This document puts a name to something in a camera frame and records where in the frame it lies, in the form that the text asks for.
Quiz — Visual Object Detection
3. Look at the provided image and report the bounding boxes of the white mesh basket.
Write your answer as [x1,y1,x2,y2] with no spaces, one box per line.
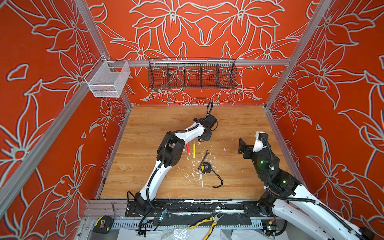
[85,56,131,98]

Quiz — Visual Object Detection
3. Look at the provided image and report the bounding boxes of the small circuit board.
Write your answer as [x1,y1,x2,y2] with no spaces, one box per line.
[262,219,279,238]

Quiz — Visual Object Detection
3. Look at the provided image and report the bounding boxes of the yellow handled pliers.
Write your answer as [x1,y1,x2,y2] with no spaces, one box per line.
[189,211,225,240]

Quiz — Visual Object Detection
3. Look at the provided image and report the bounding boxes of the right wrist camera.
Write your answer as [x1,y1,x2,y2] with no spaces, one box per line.
[253,131,269,153]

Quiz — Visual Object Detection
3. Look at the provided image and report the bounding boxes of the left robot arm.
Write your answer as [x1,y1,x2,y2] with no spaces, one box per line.
[134,102,218,215]

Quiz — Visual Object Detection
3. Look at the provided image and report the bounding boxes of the black yellow tape measure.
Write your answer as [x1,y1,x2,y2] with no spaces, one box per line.
[92,216,114,234]

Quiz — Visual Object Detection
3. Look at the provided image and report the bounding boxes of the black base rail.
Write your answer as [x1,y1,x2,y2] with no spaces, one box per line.
[124,198,286,218]

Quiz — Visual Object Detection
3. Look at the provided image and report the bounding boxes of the pink marker pen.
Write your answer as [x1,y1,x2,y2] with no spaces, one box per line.
[186,143,191,155]

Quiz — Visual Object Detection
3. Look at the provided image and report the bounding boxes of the black wire basket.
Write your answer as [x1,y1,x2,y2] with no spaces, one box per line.
[148,58,238,90]

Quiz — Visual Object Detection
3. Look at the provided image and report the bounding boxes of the black tape measure on table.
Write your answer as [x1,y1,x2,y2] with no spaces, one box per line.
[200,162,224,189]

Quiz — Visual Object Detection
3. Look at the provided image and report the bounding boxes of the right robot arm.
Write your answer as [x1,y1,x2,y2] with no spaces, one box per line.
[238,133,375,240]

